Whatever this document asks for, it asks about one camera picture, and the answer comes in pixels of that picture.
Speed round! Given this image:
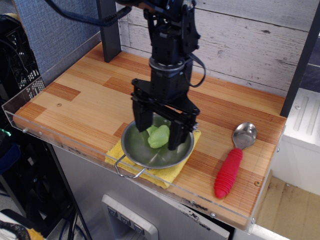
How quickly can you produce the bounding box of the white side unit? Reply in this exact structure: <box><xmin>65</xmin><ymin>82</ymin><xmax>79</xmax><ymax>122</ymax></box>
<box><xmin>270</xmin><ymin>88</ymin><xmax>320</xmax><ymax>195</ymax></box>

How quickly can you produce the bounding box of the stainless toy cabinet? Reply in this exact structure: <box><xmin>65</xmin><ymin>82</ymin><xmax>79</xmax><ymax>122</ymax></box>
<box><xmin>54</xmin><ymin>147</ymin><xmax>234</xmax><ymax>240</ymax></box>

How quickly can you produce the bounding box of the grey button panel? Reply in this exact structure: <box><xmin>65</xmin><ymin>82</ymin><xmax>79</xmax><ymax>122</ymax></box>
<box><xmin>101</xmin><ymin>194</ymin><xmax>159</xmax><ymax>240</ymax></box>

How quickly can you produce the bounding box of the yellow cloth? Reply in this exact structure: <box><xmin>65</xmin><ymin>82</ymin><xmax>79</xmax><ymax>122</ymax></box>
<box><xmin>104</xmin><ymin>114</ymin><xmax>201</xmax><ymax>189</ymax></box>

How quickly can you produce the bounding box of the left dark frame post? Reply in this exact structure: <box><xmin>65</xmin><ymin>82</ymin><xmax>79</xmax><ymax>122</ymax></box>
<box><xmin>96</xmin><ymin>0</ymin><xmax>122</xmax><ymax>63</ymax></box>

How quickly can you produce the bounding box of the red handled metal spoon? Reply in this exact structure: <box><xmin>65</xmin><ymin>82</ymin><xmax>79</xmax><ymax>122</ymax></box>
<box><xmin>213</xmin><ymin>122</ymin><xmax>257</xmax><ymax>199</ymax></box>

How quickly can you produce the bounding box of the black perforated crate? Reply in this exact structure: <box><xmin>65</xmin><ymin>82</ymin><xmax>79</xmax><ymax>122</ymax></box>
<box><xmin>0</xmin><ymin>13</ymin><xmax>45</xmax><ymax>104</ymax></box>

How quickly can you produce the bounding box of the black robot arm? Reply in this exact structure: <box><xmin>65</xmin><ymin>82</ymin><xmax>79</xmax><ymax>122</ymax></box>
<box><xmin>118</xmin><ymin>0</ymin><xmax>203</xmax><ymax>150</ymax></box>

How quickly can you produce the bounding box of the clear acrylic edge guard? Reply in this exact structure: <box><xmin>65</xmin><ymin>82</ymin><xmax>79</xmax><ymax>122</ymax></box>
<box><xmin>6</xmin><ymin>44</ymin><xmax>285</xmax><ymax>230</ymax></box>

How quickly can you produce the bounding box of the dark frame post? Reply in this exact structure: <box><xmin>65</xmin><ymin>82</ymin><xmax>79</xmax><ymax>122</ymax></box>
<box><xmin>280</xmin><ymin>3</ymin><xmax>320</xmax><ymax>118</ymax></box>
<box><xmin>96</xmin><ymin>0</ymin><xmax>122</xmax><ymax>63</ymax></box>

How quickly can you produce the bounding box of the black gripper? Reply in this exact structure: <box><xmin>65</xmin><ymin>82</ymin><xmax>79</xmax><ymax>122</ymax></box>
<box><xmin>132</xmin><ymin>62</ymin><xmax>200</xmax><ymax>151</ymax></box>

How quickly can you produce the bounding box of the blue fabric partition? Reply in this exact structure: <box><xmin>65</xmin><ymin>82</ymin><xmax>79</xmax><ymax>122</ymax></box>
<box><xmin>13</xmin><ymin>0</ymin><xmax>101</xmax><ymax>81</ymax></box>

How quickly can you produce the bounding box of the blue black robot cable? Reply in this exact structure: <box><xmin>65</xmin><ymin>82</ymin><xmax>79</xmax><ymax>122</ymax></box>
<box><xmin>44</xmin><ymin>0</ymin><xmax>133</xmax><ymax>27</ymax></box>

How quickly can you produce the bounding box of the green toy broccoli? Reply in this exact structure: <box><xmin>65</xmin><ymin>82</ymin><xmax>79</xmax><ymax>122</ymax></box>
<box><xmin>146</xmin><ymin>124</ymin><xmax>170</xmax><ymax>149</ymax></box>

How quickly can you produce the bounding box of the right dark frame post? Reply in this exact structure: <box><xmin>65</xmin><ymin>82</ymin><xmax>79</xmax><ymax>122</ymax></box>
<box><xmin>280</xmin><ymin>3</ymin><xmax>320</xmax><ymax>118</ymax></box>

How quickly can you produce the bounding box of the steel bowl with handles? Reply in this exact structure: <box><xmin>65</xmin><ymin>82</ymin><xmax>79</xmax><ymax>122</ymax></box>
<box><xmin>114</xmin><ymin>121</ymin><xmax>195</xmax><ymax>179</ymax></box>

